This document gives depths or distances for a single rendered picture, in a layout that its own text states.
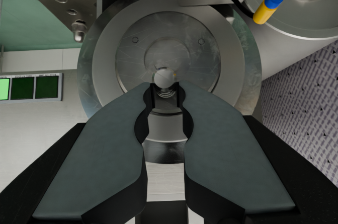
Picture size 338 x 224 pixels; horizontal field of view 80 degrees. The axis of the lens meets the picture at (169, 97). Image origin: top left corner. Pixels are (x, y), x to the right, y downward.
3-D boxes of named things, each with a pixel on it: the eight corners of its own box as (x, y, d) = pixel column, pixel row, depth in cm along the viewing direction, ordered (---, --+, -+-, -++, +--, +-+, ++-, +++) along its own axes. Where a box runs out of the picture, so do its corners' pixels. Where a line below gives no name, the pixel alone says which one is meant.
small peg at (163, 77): (181, 72, 11) (170, 95, 11) (179, 83, 14) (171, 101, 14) (158, 62, 11) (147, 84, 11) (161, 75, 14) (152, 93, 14)
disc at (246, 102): (255, -19, 17) (269, 164, 15) (253, -15, 18) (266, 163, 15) (81, -15, 17) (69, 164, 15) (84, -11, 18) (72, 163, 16)
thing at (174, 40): (221, 10, 15) (221, 115, 13) (216, 24, 17) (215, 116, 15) (117, 8, 15) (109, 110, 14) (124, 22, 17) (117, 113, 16)
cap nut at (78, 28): (83, 21, 50) (83, 39, 49) (89, 29, 53) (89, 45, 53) (68, 22, 50) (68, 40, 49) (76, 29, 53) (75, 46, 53)
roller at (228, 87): (240, -8, 16) (250, 142, 14) (199, 76, 41) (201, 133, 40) (95, -5, 16) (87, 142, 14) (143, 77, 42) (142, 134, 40)
